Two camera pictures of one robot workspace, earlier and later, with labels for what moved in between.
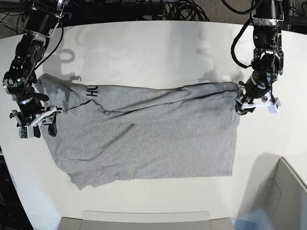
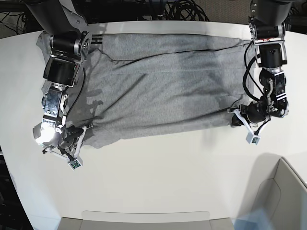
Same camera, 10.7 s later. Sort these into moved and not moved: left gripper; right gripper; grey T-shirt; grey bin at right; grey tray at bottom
Moved: grey T-shirt; right gripper; left gripper
Not moved: grey bin at right; grey tray at bottom
